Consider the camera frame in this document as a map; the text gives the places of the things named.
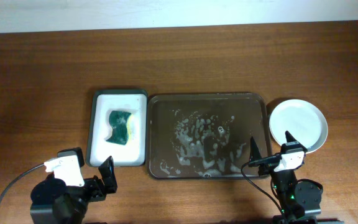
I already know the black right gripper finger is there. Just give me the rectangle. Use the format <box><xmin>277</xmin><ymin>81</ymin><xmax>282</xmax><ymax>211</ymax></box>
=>
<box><xmin>285</xmin><ymin>131</ymin><xmax>307</xmax><ymax>152</ymax></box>
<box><xmin>249</xmin><ymin>137</ymin><xmax>262</xmax><ymax>162</ymax></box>

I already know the pale green plate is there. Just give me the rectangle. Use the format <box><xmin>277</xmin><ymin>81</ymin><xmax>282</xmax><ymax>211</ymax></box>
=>
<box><xmin>269</xmin><ymin>99</ymin><xmax>328</xmax><ymax>153</ymax></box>

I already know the yellow green sponge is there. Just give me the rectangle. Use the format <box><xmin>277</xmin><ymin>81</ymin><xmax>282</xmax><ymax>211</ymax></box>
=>
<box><xmin>106</xmin><ymin>111</ymin><xmax>132</xmax><ymax>146</ymax></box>

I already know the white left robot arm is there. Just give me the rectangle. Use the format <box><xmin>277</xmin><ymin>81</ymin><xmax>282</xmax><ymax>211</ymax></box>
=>
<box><xmin>30</xmin><ymin>147</ymin><xmax>117</xmax><ymax>223</ymax></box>

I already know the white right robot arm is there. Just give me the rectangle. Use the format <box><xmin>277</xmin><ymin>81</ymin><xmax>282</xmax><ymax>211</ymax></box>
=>
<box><xmin>243</xmin><ymin>131</ymin><xmax>323</xmax><ymax>223</ymax></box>

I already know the white soapy water tray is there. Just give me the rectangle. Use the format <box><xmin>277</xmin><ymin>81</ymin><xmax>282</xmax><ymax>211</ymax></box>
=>
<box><xmin>86</xmin><ymin>89</ymin><xmax>148</xmax><ymax>167</ymax></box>

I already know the brown plastic tray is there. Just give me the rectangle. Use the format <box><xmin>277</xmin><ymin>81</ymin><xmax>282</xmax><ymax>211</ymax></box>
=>
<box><xmin>145</xmin><ymin>93</ymin><xmax>272</xmax><ymax>180</ymax></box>

